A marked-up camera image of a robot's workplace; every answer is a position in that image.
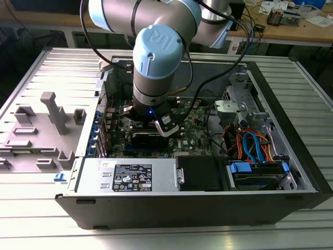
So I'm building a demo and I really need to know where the silver power supply with label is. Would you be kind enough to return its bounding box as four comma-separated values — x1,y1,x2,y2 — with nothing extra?
68,157,180,195

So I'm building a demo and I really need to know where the wooden desk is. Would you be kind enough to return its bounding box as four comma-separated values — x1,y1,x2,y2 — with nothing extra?
0,0,333,47

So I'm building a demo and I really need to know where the silver disk bay bracket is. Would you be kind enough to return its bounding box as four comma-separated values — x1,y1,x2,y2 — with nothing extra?
213,72,273,131

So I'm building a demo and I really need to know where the grey parts rack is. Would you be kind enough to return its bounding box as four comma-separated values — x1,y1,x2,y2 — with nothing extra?
0,91,88,174

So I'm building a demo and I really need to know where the black upright tower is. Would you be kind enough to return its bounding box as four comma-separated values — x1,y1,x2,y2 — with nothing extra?
230,0,246,31

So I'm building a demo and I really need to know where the green motherboard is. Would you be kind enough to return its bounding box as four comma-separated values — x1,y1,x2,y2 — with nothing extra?
104,97,216,159

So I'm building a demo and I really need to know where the hard disk in blue carrier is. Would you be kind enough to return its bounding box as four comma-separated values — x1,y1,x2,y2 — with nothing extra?
228,161,291,191

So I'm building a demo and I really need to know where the white printed booklet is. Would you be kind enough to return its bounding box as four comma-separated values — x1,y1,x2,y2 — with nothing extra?
259,1,273,14

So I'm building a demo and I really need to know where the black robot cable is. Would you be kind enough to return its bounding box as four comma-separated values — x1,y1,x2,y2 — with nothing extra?
178,0,252,127

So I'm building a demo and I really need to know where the black PC case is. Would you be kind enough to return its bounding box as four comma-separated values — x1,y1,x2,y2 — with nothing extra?
54,53,333,230

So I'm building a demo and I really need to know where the finned metal heatsink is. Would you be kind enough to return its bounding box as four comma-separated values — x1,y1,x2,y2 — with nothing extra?
267,7,285,26

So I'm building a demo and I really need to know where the blue wire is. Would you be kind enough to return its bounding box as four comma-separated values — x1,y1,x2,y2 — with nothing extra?
242,132,263,164

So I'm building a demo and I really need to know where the clear plastic bag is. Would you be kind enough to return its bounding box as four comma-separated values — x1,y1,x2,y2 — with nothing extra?
296,0,327,19

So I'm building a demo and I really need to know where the dark office chair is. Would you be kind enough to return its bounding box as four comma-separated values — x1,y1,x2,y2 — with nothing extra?
0,23,66,86

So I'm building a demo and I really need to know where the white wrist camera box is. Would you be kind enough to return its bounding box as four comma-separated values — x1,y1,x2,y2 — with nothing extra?
154,112,181,138

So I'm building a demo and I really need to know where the black graphics card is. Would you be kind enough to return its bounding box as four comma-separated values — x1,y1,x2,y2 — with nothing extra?
130,131,170,149

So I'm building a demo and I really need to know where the white paper sheet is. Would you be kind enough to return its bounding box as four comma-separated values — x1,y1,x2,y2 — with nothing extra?
304,15,333,29

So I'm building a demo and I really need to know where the orange wire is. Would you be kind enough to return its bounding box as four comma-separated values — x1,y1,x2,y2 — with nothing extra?
234,127,251,160
256,132,275,163

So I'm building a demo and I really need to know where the black equipment box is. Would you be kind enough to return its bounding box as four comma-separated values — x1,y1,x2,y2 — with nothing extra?
10,0,89,16

